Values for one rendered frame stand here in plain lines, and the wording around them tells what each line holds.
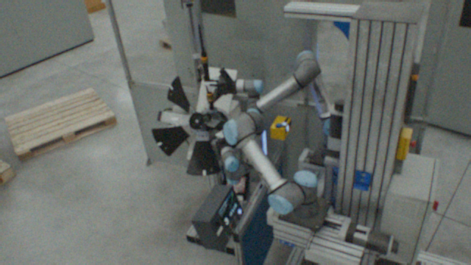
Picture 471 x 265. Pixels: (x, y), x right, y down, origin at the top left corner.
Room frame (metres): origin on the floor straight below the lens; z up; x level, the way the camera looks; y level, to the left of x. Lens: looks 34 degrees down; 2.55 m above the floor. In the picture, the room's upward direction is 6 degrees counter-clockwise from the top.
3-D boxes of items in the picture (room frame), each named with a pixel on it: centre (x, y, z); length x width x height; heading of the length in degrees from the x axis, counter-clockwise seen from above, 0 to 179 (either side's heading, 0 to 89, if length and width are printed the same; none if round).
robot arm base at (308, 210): (1.43, -0.33, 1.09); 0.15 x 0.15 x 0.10
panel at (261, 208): (1.87, -0.14, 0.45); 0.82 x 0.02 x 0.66; 153
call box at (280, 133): (2.23, -0.32, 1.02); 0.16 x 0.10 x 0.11; 153
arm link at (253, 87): (2.05, -0.14, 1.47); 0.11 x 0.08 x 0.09; 73
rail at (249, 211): (1.87, -0.14, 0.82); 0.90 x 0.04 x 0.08; 153
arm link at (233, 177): (1.74, 0.03, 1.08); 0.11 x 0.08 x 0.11; 125
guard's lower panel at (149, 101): (2.77, -0.20, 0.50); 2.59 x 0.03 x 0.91; 63
